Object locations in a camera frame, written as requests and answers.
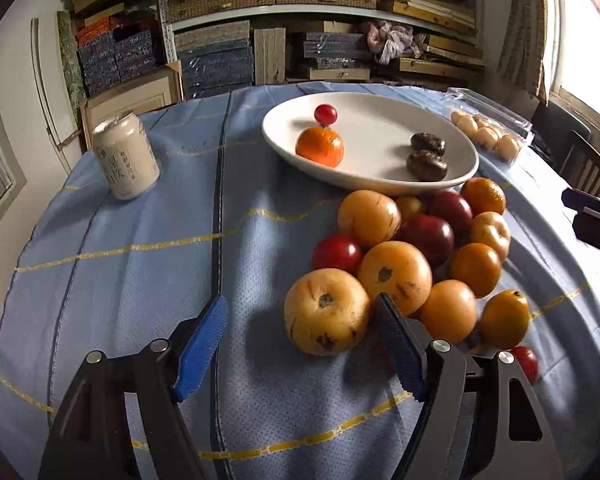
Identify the orange round fruit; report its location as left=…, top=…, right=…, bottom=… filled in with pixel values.
left=358, top=240, right=432, bottom=316

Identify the orange tangerine with stem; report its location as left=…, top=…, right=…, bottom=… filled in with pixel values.
left=296, top=126, right=344, bottom=168

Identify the beige drink can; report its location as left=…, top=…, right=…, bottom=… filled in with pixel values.
left=93, top=112, right=160, bottom=200

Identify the cardboard framed panel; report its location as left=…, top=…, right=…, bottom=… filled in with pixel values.
left=80, top=61, right=184, bottom=151

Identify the dark red plum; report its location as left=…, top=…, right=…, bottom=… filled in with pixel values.
left=396, top=214, right=455, bottom=269
left=426, top=190, right=474, bottom=232

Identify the small red tomato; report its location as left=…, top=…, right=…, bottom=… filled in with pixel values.
left=311, top=235, right=364, bottom=275

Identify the white oval plate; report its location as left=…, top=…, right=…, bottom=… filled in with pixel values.
left=261, top=92, right=479, bottom=196

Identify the blue checked tablecloth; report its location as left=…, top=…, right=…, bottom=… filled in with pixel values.
left=0, top=84, right=600, bottom=479

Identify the dark wooden chair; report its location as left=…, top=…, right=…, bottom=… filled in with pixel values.
left=562, top=130, right=600, bottom=198

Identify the clear plastic fruit box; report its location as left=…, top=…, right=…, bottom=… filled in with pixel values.
left=442, top=88, right=534, bottom=166

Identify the white metal shelf unit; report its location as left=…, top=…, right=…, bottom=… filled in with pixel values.
left=57, top=0, right=487, bottom=99

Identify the pink plastic bag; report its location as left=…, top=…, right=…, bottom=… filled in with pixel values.
left=363, top=20, right=427, bottom=65

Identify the large yellow pear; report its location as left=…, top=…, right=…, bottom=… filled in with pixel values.
left=284, top=268, right=370, bottom=356

